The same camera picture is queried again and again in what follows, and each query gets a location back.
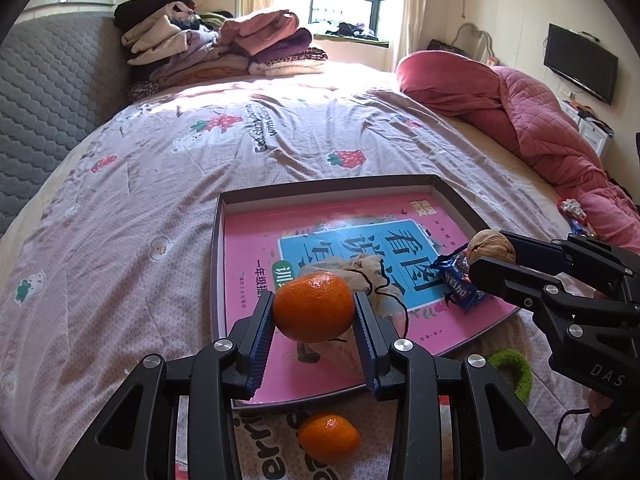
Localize shallow grey cardboard box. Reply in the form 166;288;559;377
209;174;521;408

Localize dark framed window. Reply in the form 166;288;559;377
275;0;408;43

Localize brown walnut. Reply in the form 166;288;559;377
467;229;517;266

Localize grey quilted headboard cover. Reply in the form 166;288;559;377
0;15;133;236

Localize pink quilted blanket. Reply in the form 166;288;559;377
395;50;640;256

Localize black bag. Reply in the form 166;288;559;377
427;39;473;58

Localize white plastic storage drawers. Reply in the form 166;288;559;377
562;100;613;156

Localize dark thin cable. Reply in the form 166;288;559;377
555;407;593;466

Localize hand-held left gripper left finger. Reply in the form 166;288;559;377
55;291;277;480

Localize blue cookie packet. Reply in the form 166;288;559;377
431;250;488;313

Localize orange mandarin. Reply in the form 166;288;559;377
272;270;356;343
297;412;362;465

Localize small colourful toy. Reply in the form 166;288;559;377
556;198;598;238

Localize green fuzzy ring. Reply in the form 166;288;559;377
487;349;533;403

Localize dark clothes heap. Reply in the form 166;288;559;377
325;21;381;41

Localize pile of folded clothes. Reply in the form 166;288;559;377
114;0;330;103

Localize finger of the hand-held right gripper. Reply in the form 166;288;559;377
468;256;640;357
499;230;640;305

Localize person's right hand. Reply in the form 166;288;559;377
587;390;616;418

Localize cream drawstring cloth pouch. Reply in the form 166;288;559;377
296;253;413;378

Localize pink and blue book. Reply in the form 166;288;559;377
223;192;518;403

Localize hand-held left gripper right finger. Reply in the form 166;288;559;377
352;291;576;480

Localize strawberry print bedsheet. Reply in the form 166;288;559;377
0;67;601;480

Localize black flat television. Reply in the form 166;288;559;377
543;23;619;106

